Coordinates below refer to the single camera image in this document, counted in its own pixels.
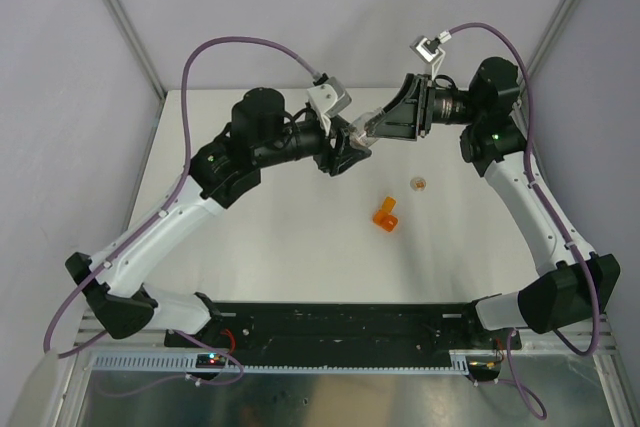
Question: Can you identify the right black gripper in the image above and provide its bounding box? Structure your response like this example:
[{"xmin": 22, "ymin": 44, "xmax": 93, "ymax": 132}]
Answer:
[{"xmin": 364, "ymin": 74, "xmax": 482, "ymax": 142}]

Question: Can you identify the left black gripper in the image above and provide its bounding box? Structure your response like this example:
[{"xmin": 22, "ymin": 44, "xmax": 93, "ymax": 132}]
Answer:
[{"xmin": 255, "ymin": 114, "xmax": 371, "ymax": 176}]

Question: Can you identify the orange pill organizer box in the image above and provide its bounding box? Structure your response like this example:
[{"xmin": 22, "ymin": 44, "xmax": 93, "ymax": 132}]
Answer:
[{"xmin": 372, "ymin": 197, "xmax": 398, "ymax": 232}]

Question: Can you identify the clear pill bottle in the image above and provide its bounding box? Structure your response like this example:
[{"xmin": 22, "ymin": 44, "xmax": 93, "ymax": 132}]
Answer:
[{"xmin": 349, "ymin": 108, "xmax": 383, "ymax": 149}]

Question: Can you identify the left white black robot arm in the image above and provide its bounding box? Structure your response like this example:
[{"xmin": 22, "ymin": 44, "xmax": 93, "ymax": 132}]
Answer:
[{"xmin": 65, "ymin": 81, "xmax": 371, "ymax": 346}]

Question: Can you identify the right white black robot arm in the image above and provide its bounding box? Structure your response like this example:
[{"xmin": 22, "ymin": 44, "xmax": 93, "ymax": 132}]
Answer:
[{"xmin": 365, "ymin": 57, "xmax": 620, "ymax": 348}]

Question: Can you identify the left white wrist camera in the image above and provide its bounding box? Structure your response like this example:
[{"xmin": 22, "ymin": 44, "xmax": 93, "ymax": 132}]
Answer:
[{"xmin": 307, "ymin": 77, "xmax": 352, "ymax": 135}]

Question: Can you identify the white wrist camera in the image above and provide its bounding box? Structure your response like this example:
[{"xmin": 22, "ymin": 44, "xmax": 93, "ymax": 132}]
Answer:
[
  {"xmin": 410, "ymin": 36, "xmax": 446, "ymax": 79},
  {"xmin": 307, "ymin": 77, "xmax": 352, "ymax": 135}
]

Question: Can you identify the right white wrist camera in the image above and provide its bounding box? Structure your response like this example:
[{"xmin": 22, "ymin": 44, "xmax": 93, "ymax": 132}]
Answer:
[{"xmin": 410, "ymin": 36, "xmax": 446, "ymax": 79}]

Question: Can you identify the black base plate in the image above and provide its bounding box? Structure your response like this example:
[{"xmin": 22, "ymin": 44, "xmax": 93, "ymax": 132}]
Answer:
[{"xmin": 194, "ymin": 302, "xmax": 522, "ymax": 364}]

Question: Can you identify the right aluminium frame post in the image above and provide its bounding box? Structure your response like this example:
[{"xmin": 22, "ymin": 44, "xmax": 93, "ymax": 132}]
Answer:
[{"xmin": 513, "ymin": 0, "xmax": 606, "ymax": 98}]

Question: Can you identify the aluminium frame post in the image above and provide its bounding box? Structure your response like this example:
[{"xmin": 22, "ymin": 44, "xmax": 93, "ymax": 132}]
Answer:
[
  {"xmin": 102, "ymin": 0, "xmax": 167, "ymax": 101},
  {"xmin": 513, "ymin": 0, "xmax": 606, "ymax": 98}
]

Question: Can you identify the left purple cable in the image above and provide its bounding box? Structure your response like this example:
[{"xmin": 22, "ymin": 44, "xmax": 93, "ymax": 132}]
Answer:
[{"xmin": 43, "ymin": 37, "xmax": 324, "ymax": 359}]

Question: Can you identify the purple cable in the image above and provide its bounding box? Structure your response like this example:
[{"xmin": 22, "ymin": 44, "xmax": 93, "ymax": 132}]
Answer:
[
  {"xmin": 43, "ymin": 37, "xmax": 324, "ymax": 359},
  {"xmin": 439, "ymin": 22, "xmax": 601, "ymax": 419}
]

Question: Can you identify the grey slotted cable duct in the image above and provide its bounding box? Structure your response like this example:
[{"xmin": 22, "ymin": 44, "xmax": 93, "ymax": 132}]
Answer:
[{"xmin": 91, "ymin": 351, "xmax": 500, "ymax": 375}]

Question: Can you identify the aluminium side rail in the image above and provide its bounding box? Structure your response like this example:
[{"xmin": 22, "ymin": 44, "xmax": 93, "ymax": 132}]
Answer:
[{"xmin": 504, "ymin": 86, "xmax": 602, "ymax": 356}]

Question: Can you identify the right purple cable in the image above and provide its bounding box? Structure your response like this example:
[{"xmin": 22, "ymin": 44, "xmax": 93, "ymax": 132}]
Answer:
[{"xmin": 439, "ymin": 22, "xmax": 601, "ymax": 419}]

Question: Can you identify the left aluminium frame post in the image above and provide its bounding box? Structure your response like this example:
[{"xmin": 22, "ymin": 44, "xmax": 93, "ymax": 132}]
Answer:
[{"xmin": 102, "ymin": 0, "xmax": 167, "ymax": 101}]

